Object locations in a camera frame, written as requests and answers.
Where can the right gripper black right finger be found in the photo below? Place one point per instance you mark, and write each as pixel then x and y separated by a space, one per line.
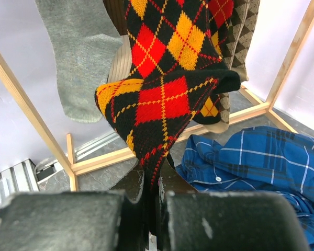
pixel 192 220

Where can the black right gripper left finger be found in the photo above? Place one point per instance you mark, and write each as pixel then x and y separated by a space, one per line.
pixel 89 220

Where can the black red argyle sock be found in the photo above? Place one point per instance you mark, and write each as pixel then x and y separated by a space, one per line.
pixel 159 104
pixel 214 52

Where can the tan ribbed sock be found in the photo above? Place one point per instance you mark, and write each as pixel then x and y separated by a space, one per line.
pixel 232 24

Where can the blue plaid shirt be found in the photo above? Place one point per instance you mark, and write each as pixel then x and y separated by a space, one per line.
pixel 256 159

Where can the brown cream striped sock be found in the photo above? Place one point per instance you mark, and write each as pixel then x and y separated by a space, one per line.
pixel 121 64

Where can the grey white striped sock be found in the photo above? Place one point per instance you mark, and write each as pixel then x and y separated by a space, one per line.
pixel 85 42

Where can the wooden drying rack frame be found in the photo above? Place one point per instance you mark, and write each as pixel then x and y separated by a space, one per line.
pixel 146 130

